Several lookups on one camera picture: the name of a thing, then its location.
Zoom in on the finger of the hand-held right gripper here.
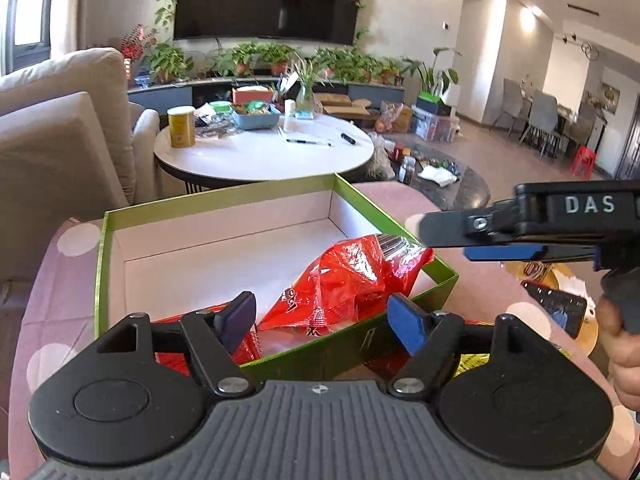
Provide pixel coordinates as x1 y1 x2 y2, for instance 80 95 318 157
464 244 598 267
419 206 496 250

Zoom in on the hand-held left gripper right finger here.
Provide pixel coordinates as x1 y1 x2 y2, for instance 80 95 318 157
387 292 551 401

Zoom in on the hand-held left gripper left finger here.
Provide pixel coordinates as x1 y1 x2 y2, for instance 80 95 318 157
95 291 257 397

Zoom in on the large red snack bag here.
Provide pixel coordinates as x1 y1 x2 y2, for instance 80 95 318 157
256 234 436 341

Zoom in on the yellow red snack packet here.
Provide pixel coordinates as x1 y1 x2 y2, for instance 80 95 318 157
452 353 493 373

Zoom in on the green cardboard box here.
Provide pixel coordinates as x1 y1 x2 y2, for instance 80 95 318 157
94 172 459 386

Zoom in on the person's right hand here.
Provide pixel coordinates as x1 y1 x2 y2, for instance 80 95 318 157
595 297 640 411

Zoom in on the pink polka dot blanket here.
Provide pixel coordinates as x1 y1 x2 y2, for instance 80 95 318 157
7 180 640 480

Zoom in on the dark round table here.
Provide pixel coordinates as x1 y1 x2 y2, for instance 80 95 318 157
370 145 492 211

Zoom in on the white cloth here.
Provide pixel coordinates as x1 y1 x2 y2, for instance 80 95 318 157
417 165 458 184

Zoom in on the red plastic stool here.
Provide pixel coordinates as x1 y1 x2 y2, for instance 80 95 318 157
570 146 598 178

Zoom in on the black smartphone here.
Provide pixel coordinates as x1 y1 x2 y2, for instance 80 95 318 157
520 280 588 338

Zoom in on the clear plastic bag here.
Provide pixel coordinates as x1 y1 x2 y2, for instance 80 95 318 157
371 134 397 181

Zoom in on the grey dining chair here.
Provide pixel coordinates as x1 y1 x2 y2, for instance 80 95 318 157
492 77 531 136
520 90 562 157

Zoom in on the yellow round stool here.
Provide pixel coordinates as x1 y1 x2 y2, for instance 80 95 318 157
570 310 601 356

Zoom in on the plastic bag of fruit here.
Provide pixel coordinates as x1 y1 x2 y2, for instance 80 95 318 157
375 102 407 133

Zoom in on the green black box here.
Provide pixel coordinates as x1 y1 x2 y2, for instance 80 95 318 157
416 92 453 116

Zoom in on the large leaf potted plant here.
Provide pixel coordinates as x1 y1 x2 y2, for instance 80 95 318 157
402 47 463 101

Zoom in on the open cardboard box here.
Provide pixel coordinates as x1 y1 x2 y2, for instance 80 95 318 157
315 92 373 118

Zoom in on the green potted plant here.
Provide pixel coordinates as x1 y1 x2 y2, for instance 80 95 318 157
260 44 296 76
147 42 193 85
215 42 261 78
370 57 406 86
312 47 371 83

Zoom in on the white round table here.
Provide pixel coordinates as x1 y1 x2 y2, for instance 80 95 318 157
153 112 376 183

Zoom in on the glass vase with green plant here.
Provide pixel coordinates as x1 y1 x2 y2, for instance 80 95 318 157
290 57 322 114

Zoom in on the yellow can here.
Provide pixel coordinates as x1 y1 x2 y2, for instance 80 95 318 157
167 105 196 149

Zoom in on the blue tray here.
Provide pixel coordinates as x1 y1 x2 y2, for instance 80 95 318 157
231 105 282 131

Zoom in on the orange tissue box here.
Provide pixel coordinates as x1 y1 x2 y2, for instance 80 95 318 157
231 86 275 106

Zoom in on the grey television cabinet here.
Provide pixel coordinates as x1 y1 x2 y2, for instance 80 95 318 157
127 80 406 117

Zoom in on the beige sofa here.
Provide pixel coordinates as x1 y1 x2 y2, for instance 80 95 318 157
0 47 161 281

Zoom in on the large black television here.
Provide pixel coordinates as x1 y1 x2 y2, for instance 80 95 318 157
172 0 366 46

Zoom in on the red flower plant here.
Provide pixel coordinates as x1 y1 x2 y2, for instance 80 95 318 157
120 25 156 78

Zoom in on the beige curtain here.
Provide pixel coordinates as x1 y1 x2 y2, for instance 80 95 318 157
50 0 87 57

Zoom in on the black framed window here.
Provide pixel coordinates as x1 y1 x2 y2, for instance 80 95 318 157
0 0 56 76

